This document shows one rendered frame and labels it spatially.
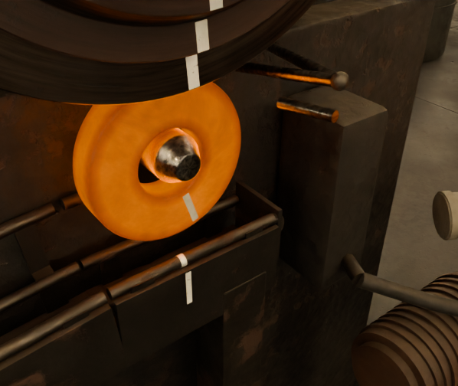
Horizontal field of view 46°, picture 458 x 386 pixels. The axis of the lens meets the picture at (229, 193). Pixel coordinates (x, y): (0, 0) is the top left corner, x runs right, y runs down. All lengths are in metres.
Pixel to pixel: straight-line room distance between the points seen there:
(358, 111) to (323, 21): 0.12
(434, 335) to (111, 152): 0.48
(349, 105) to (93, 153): 0.31
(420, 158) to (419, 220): 0.42
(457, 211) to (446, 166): 1.54
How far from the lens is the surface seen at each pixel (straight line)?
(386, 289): 0.68
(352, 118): 0.59
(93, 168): 0.42
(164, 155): 0.43
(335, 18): 0.67
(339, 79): 0.40
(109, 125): 0.41
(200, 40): 0.40
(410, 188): 2.03
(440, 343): 0.73
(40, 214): 0.51
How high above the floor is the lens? 1.05
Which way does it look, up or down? 34 degrees down
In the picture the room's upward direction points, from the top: straight up
